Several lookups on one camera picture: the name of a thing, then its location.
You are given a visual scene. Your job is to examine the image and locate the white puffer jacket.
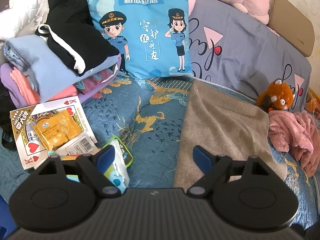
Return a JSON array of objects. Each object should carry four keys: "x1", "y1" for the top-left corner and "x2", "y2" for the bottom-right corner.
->
[{"x1": 0, "y1": 0, "x2": 50, "y2": 40}]

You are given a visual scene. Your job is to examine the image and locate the orange snack bag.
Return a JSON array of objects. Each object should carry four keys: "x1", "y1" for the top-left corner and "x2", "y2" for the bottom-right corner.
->
[{"x1": 306, "y1": 87, "x2": 320, "y2": 113}]

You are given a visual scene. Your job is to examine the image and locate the pile of folded clothes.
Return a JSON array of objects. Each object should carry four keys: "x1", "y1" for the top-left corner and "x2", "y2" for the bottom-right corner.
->
[{"x1": 3, "y1": 35, "x2": 122, "y2": 104}]

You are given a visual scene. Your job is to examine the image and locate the pink floral folded garment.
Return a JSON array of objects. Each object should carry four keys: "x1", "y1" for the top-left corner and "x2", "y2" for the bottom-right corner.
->
[{"x1": 75, "y1": 69, "x2": 118, "y2": 95}]

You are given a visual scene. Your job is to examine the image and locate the tan headrest cushion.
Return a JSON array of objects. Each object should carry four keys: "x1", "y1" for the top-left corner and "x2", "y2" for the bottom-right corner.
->
[{"x1": 268, "y1": 0, "x2": 315, "y2": 57}]

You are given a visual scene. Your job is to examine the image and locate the pink fuzzy garment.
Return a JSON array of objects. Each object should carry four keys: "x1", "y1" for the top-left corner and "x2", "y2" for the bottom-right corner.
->
[{"x1": 268, "y1": 110, "x2": 320, "y2": 178}]

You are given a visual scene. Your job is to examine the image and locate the yellow cracker packet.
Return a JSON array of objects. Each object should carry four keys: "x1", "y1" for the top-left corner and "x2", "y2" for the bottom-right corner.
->
[{"x1": 32, "y1": 110, "x2": 84, "y2": 150}]

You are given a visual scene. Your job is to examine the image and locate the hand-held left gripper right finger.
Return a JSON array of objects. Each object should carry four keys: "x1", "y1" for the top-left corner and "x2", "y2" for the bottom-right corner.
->
[{"x1": 188, "y1": 145, "x2": 273, "y2": 196}]

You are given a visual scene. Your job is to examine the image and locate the green edged small packet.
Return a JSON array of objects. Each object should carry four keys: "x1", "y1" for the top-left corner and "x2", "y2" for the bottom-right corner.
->
[{"x1": 110, "y1": 135, "x2": 134, "y2": 167}]

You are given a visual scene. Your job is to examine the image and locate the blue floral quilt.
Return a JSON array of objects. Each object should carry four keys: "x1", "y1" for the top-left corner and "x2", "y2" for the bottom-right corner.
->
[{"x1": 0, "y1": 74, "x2": 320, "y2": 233}]

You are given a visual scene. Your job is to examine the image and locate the blue cartoon cushion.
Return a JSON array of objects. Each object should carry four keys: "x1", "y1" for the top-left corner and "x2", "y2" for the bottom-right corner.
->
[{"x1": 86, "y1": 0, "x2": 193, "y2": 79}]

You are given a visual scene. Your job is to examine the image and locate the grey printed sheet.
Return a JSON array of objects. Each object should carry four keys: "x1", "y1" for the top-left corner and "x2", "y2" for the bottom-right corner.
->
[{"x1": 115, "y1": 0, "x2": 313, "y2": 113}]

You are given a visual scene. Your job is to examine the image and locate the red panda plush toy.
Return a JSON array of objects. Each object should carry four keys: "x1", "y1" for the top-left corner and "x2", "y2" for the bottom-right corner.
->
[{"x1": 256, "y1": 79, "x2": 295, "y2": 113}]

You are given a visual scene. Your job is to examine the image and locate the taupe knit sweater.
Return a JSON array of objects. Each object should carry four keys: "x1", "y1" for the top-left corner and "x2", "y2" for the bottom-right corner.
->
[{"x1": 173, "y1": 79, "x2": 287, "y2": 188}]

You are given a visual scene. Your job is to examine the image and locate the blue green snack bag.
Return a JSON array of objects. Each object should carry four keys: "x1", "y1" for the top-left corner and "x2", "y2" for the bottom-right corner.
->
[{"x1": 47, "y1": 140, "x2": 129, "y2": 195}]

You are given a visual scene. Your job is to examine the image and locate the playing card box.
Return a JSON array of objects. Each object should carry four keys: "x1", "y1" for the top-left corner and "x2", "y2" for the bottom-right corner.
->
[{"x1": 9, "y1": 95, "x2": 98, "y2": 170}]

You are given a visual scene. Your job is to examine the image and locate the coral folded garment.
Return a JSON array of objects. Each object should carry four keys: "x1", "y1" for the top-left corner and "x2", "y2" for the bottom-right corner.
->
[{"x1": 9, "y1": 66, "x2": 78, "y2": 105}]

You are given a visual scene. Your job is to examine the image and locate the black bag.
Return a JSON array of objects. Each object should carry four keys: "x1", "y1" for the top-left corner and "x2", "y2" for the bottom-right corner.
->
[{"x1": 0, "y1": 82, "x2": 19, "y2": 151}]

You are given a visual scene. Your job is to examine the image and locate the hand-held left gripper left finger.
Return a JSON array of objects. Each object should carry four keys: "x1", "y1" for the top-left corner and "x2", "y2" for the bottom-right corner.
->
[{"x1": 37, "y1": 145, "x2": 121, "y2": 197}]

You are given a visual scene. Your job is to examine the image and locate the black garment with white stripe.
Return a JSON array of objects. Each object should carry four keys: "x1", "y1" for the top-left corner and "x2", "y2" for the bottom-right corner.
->
[{"x1": 35, "y1": 12, "x2": 120, "y2": 77}]

